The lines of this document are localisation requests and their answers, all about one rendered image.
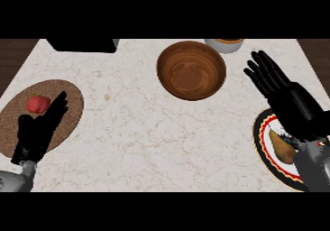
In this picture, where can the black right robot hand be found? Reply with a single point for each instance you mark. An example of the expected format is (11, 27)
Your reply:
(289, 102)

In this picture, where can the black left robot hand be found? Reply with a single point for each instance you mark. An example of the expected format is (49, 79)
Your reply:
(39, 132)

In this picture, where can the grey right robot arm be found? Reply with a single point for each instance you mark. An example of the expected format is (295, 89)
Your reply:
(317, 165)

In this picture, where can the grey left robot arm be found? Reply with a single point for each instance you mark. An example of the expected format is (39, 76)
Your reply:
(17, 177)

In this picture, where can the black red patterned plate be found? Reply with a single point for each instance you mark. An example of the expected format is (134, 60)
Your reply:
(272, 156)

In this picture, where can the brown wooden bowl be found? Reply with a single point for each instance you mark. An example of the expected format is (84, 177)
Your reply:
(190, 70)

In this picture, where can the round brown woven placemat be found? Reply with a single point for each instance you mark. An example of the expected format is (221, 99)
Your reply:
(21, 126)

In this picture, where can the red bell pepper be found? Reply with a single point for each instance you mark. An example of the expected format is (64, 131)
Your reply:
(39, 104)

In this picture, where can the grey cup with orange rim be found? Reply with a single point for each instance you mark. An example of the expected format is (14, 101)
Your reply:
(224, 45)

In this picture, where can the black appliance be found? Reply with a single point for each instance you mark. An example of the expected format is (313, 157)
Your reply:
(83, 45)

